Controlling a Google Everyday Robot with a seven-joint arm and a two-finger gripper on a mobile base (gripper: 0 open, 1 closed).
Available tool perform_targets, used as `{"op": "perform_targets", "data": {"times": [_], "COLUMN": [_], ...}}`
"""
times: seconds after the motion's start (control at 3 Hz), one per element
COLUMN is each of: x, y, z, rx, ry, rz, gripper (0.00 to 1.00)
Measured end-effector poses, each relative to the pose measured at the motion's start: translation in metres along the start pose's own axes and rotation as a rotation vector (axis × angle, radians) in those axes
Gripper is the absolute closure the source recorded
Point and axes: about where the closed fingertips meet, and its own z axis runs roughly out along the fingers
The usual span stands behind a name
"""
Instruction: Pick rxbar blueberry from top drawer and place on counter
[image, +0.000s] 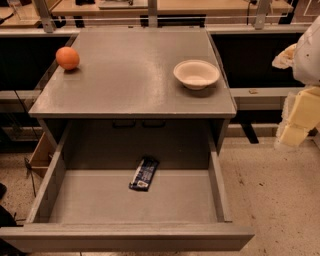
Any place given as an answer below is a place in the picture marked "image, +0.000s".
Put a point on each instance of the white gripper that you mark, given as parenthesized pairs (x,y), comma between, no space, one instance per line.
(308,56)

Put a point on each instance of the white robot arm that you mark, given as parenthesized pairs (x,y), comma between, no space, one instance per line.
(304,59)

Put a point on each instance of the grey open drawer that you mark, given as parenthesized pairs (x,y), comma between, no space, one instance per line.
(95,210)

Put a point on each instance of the white paper bowl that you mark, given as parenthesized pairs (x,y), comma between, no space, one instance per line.
(196,74)

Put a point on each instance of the grey cabinet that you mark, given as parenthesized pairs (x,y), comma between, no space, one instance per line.
(124,102)

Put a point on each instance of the orange ball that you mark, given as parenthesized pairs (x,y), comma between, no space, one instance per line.
(67,58)

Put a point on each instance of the wooden box on floor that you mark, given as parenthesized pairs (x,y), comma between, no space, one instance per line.
(42,156)

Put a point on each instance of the wooden background table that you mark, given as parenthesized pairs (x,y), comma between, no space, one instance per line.
(216,11)

